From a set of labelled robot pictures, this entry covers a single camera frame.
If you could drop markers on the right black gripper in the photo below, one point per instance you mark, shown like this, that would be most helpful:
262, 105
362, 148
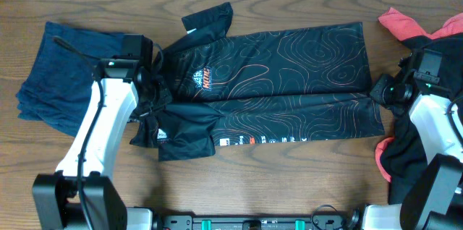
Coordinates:
377, 92

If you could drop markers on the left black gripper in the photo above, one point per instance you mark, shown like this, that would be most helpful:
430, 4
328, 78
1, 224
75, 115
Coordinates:
166, 95

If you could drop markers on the black orange-patterned jersey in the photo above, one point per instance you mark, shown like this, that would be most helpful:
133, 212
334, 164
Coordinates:
298, 85

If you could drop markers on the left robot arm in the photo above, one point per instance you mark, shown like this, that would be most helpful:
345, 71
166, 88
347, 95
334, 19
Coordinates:
80, 194

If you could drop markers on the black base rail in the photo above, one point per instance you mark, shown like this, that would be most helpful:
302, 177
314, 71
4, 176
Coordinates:
325, 217

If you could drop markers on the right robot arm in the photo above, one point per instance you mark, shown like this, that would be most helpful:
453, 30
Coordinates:
435, 200

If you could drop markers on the red garment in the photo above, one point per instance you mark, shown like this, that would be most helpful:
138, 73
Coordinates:
408, 27

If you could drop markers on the black garment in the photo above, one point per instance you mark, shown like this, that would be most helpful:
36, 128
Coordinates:
451, 77

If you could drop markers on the folded dark blue cloth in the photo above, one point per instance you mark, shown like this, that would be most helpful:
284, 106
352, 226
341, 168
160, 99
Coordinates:
58, 89

